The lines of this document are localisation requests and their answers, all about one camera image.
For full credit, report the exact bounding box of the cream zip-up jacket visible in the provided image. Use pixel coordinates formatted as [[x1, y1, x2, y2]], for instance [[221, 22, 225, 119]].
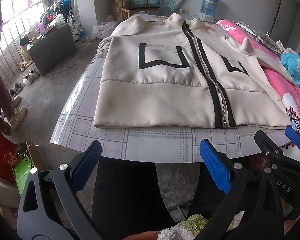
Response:
[[94, 14, 292, 129]]

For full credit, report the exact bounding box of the pink floral blanket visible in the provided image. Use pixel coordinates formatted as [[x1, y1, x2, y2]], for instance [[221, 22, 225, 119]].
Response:
[[217, 20, 300, 133]]

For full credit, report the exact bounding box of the green paper bag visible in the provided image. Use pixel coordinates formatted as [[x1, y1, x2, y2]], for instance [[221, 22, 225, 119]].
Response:
[[14, 157, 33, 195]]

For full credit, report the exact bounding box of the cyan cloth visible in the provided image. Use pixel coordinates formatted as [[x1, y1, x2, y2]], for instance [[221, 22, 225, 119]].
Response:
[[281, 53, 300, 88]]

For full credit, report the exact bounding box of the red gift bag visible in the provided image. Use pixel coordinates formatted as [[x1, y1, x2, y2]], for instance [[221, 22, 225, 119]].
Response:
[[0, 133, 16, 183]]

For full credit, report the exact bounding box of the beige sneaker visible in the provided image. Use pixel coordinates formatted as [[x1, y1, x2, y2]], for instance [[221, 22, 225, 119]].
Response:
[[8, 106, 27, 130]]

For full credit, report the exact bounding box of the grey patterned pillow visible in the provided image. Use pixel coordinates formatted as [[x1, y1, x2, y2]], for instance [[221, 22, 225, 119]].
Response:
[[235, 22, 282, 56]]

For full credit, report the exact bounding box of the white shoes pair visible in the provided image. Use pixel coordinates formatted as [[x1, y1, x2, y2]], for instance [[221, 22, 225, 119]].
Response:
[[22, 69, 40, 86]]

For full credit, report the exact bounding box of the dark low cabinet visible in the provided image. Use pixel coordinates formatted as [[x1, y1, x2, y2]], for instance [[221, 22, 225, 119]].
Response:
[[28, 23, 77, 76]]

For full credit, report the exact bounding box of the white plastic bag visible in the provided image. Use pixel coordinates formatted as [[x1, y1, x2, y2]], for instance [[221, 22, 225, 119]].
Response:
[[92, 21, 119, 40]]

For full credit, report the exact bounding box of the blue water bottle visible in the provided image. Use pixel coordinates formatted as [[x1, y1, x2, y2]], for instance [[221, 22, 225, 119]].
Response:
[[200, 0, 219, 18]]

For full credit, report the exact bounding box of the wooden chair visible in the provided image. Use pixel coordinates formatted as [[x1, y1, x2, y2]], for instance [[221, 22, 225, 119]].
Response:
[[117, 0, 160, 21]]

